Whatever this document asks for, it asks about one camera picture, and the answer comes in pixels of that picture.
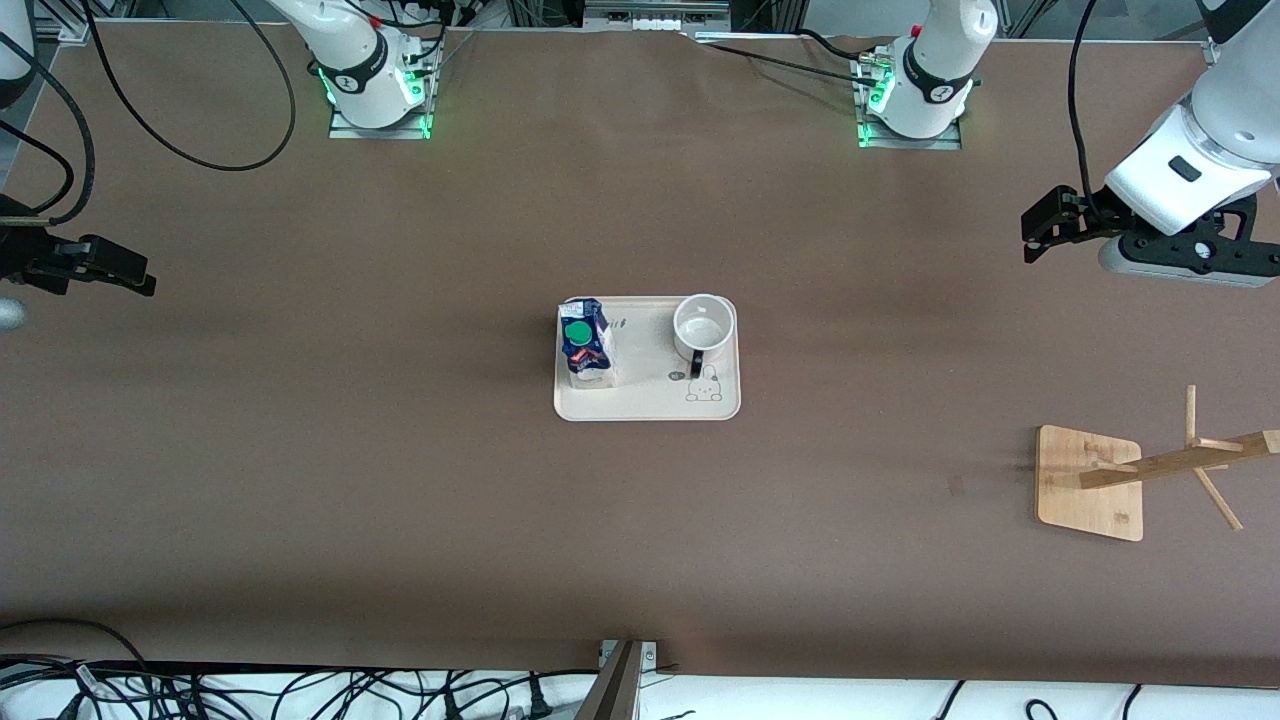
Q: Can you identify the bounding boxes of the white smiley mug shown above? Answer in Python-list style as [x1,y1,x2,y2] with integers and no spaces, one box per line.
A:
[672,293,738,381]

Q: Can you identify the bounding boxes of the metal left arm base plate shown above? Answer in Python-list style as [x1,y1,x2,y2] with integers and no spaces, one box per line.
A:
[855,45,963,151]

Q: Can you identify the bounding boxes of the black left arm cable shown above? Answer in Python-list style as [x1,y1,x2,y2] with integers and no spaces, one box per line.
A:
[1066,0,1107,217]

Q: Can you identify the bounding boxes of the grey metal rack unit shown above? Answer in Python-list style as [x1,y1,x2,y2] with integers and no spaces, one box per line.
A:
[583,0,731,31]

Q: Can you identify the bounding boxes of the blue milk carton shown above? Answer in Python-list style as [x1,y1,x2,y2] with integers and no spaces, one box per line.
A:
[557,298,619,391]

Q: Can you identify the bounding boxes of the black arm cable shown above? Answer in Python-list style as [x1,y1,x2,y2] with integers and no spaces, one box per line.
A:
[1066,0,1107,217]
[82,0,298,172]

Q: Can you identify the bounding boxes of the brown table cover sheet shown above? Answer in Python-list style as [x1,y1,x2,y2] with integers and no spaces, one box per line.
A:
[0,20,1280,691]

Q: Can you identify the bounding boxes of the aluminium camera post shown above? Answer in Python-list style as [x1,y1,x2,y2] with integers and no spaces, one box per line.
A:
[575,640,644,720]

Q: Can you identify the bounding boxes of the wooden cup hanging rack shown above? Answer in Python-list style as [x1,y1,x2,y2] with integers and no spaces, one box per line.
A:
[1035,385,1280,543]

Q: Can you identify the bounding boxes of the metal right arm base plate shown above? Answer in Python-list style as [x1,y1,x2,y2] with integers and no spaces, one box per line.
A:
[328,45,434,141]

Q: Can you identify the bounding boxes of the black base power cable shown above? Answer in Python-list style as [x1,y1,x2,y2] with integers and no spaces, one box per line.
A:
[797,27,883,63]
[690,38,873,89]

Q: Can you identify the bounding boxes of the cream tray with rabbit print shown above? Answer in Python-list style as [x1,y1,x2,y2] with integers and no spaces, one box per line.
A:
[553,295,742,422]

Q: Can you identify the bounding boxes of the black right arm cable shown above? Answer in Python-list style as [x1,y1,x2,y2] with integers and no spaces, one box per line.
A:
[82,0,298,172]

